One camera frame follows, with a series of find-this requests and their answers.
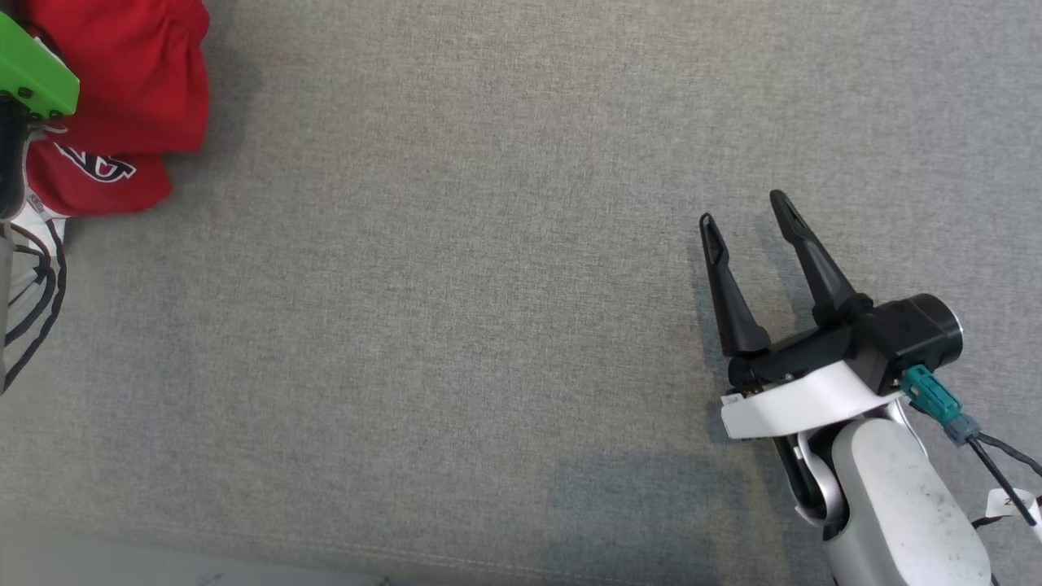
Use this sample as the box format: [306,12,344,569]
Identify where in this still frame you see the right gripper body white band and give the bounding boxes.
[720,321,906,441]

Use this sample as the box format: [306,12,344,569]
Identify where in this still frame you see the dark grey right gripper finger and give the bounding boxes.
[698,213,771,358]
[768,190,874,329]

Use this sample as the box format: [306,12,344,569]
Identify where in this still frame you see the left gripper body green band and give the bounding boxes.
[0,12,81,222]

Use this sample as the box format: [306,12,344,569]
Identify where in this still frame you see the red trousers with white stripe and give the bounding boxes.
[28,0,211,157]

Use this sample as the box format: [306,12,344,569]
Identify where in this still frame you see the grey fabric sofa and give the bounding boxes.
[0,0,1042,586]

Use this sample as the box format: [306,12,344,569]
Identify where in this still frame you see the teal right cable connector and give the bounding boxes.
[901,365,982,446]

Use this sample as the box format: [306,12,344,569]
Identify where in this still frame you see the black left arm cable bundle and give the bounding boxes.
[0,220,68,396]

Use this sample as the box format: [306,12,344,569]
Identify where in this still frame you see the black right camera cable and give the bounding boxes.
[965,431,1042,542]

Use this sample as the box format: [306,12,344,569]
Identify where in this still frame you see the white right cable tag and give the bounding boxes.
[985,488,1042,542]

